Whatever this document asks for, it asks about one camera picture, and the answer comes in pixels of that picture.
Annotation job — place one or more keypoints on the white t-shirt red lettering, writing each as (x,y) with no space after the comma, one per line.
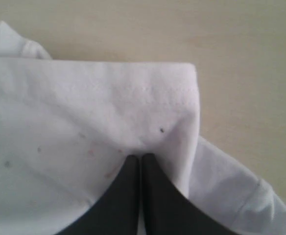
(66,128)

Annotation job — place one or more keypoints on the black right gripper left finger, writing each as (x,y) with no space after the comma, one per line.
(116,212)

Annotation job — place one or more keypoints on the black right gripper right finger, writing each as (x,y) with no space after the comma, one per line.
(167,211)

